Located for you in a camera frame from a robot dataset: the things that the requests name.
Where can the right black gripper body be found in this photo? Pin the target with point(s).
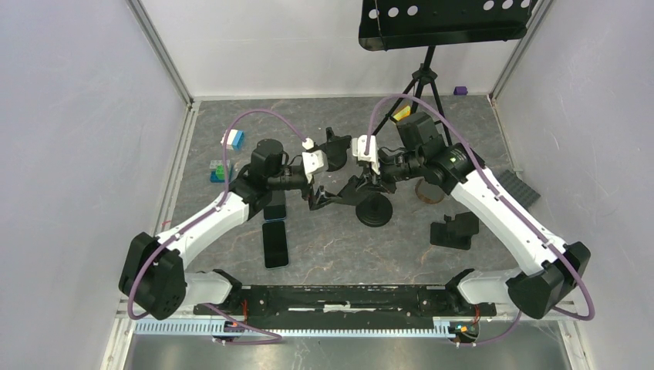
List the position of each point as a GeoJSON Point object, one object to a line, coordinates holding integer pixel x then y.
{"type": "Point", "coordinates": [390, 173]}

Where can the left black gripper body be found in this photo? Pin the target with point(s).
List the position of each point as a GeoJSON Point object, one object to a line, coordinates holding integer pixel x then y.
{"type": "Point", "coordinates": [300, 182]}

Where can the black round-base phone stand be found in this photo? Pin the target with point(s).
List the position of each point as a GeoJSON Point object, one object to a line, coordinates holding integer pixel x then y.
{"type": "Point", "coordinates": [336, 149]}

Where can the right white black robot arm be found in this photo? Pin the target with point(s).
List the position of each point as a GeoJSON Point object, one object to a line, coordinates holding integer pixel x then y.
{"type": "Point", "coordinates": [549, 269]}

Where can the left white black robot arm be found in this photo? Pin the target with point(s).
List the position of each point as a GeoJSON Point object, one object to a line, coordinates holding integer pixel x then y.
{"type": "Point", "coordinates": [153, 277]}

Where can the black square-base phone holder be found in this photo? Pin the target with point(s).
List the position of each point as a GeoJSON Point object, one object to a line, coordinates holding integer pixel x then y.
{"type": "Point", "coordinates": [455, 232]}

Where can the black music stand tripod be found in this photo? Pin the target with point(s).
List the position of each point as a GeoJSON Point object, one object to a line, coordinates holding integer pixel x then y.
{"type": "Point", "coordinates": [388, 25]}

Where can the blue-edged black smartphone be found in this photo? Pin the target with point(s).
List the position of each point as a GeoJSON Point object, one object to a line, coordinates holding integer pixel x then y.
{"type": "Point", "coordinates": [275, 212]}

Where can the orange yellow block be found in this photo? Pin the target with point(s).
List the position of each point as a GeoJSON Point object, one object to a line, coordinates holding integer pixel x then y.
{"type": "Point", "coordinates": [402, 113]}

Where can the white and blue blocks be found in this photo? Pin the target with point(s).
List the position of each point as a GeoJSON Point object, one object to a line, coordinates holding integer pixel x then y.
{"type": "Point", "coordinates": [233, 139]}

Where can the green white blue blocks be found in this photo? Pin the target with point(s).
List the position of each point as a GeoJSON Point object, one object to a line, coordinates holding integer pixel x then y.
{"type": "Point", "coordinates": [220, 172]}

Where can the purple block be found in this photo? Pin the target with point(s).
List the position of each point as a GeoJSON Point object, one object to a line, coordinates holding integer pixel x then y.
{"type": "Point", "coordinates": [460, 91]}

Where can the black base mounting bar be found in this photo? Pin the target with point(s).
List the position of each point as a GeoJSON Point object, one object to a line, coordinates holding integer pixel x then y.
{"type": "Point", "coordinates": [335, 307]}

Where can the grey studded baseplate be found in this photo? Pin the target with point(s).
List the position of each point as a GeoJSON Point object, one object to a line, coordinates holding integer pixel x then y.
{"type": "Point", "coordinates": [525, 195]}

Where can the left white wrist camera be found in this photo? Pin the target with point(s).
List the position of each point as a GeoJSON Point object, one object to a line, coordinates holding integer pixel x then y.
{"type": "Point", "coordinates": [314, 159]}

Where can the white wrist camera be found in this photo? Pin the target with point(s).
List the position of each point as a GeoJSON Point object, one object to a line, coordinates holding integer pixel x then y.
{"type": "Point", "coordinates": [365, 150]}
{"type": "Point", "coordinates": [314, 159]}

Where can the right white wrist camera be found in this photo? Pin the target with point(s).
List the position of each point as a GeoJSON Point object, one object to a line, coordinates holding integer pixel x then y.
{"type": "Point", "coordinates": [365, 150]}

